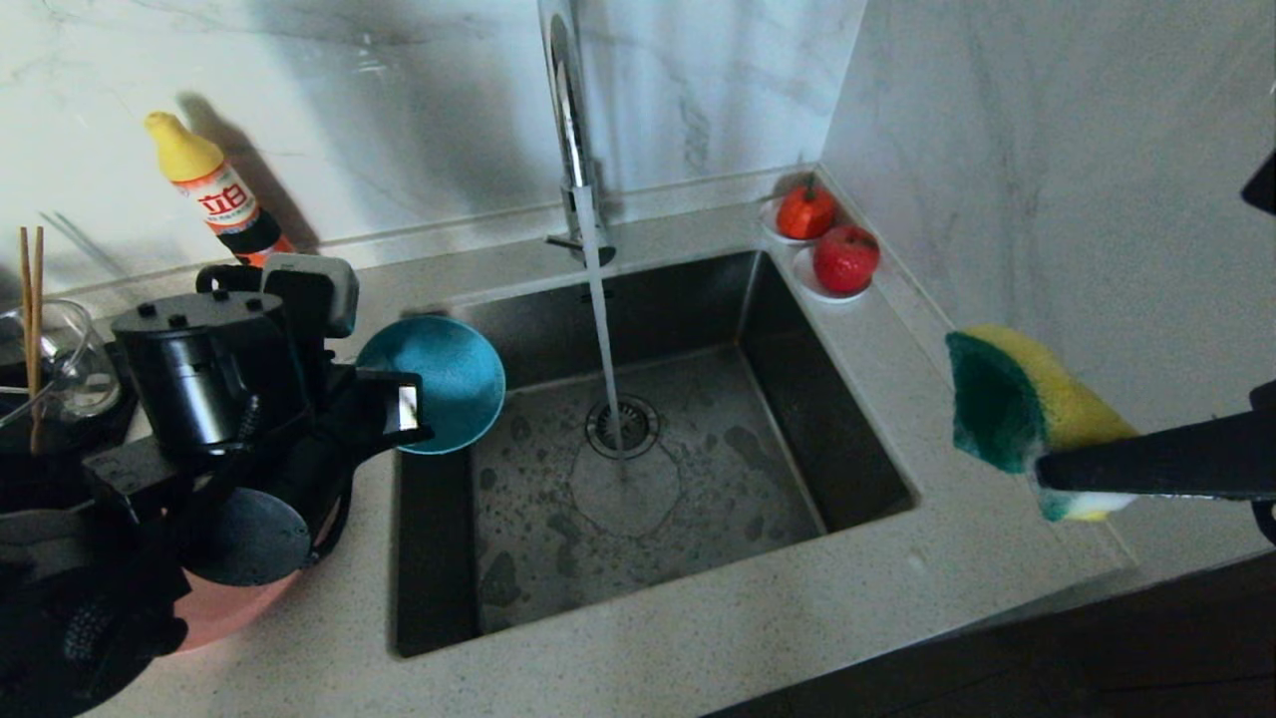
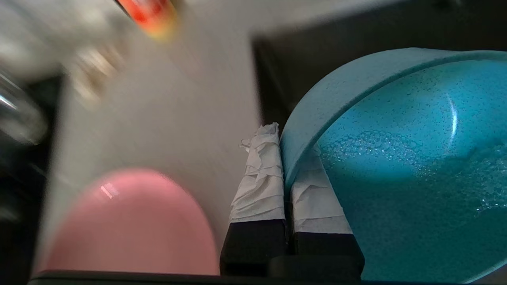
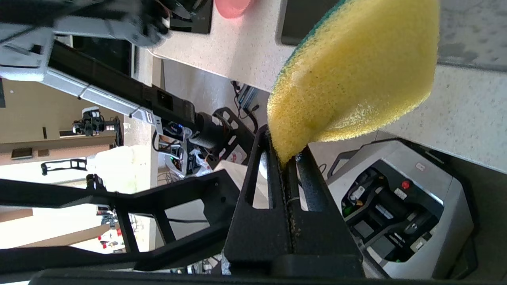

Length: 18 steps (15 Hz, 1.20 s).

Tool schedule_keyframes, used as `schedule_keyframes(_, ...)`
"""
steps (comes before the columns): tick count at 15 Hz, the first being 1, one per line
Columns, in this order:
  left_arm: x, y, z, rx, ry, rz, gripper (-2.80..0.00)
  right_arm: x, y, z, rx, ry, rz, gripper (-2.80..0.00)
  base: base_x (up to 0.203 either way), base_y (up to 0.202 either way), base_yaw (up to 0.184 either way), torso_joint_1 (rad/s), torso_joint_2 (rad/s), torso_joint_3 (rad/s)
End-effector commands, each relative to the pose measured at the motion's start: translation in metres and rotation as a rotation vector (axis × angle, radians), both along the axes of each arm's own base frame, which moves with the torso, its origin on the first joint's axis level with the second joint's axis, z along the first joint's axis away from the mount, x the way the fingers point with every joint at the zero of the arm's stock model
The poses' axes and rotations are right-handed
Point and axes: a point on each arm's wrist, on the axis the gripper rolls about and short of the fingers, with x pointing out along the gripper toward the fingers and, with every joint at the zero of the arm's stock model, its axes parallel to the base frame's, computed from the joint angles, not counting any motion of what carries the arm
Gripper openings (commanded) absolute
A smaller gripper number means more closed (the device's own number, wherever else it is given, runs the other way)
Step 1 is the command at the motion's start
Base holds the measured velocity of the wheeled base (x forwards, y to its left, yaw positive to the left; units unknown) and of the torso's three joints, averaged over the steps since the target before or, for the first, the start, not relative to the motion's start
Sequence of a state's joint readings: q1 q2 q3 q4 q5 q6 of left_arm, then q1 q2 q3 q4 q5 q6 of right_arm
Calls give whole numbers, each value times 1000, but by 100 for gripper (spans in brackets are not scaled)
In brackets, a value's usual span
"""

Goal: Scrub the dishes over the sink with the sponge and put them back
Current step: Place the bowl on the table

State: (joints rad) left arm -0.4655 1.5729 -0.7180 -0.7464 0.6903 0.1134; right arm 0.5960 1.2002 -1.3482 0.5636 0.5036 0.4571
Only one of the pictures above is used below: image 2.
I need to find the teal bowl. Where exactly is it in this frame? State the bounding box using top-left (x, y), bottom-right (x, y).
top-left (279, 47), bottom-right (507, 283)

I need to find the clear glass bowl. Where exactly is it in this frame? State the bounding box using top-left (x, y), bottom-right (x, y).
top-left (0, 71), bottom-right (48, 145)

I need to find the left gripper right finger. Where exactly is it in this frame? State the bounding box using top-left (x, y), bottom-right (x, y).
top-left (291, 144), bottom-right (365, 277)

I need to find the crumpled paper scrap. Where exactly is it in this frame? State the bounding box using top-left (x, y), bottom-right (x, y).
top-left (69, 44), bottom-right (125, 105)

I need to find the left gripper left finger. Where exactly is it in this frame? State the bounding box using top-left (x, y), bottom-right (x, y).
top-left (220, 123), bottom-right (289, 276)

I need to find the orange dish soap bottle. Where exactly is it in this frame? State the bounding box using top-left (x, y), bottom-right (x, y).
top-left (117, 0), bottom-right (179, 40)

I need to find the black cooktop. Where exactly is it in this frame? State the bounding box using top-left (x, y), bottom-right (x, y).
top-left (0, 75), bottom-right (64, 285)

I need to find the pink plate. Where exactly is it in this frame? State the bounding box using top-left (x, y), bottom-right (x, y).
top-left (34, 168), bottom-right (220, 276)

